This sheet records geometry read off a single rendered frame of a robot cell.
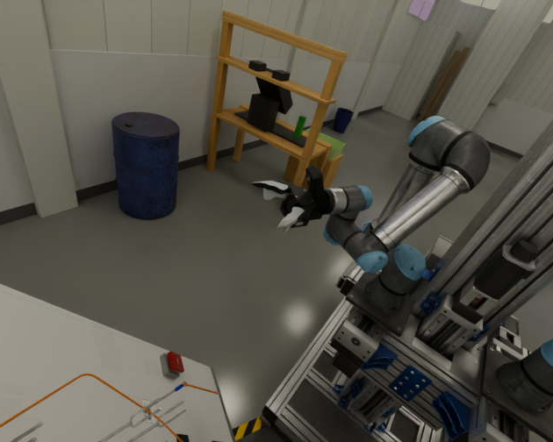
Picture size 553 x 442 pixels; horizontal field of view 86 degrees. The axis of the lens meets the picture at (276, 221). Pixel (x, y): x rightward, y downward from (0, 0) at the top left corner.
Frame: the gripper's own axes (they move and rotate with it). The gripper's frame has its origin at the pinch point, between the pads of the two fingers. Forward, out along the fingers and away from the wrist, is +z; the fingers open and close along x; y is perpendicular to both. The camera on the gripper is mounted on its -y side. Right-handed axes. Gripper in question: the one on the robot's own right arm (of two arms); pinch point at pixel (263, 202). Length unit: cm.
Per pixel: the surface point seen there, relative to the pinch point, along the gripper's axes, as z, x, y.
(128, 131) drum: 9, 188, 99
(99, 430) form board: 38, -28, 24
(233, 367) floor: -29, 7, 161
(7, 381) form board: 48, -20, 11
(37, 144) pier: 70, 198, 119
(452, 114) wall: -840, 428, 161
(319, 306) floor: -117, 29, 164
